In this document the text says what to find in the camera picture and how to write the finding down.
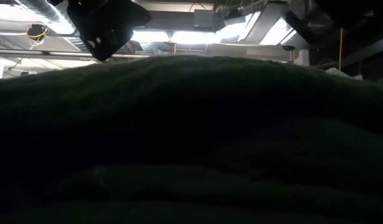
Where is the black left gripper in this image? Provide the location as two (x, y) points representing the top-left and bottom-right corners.
(66, 0), (152, 62)

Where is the dark green garment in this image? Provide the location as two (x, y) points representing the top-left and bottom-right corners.
(0, 55), (383, 224)

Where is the grey ceiling ventilation unit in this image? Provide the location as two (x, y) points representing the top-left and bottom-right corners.
(141, 9), (226, 32)

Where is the yellow ceiling cable reel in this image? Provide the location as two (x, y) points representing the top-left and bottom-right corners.
(26, 24), (49, 48)

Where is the yellow hanging cable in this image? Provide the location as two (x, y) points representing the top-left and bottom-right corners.
(338, 27), (344, 71)

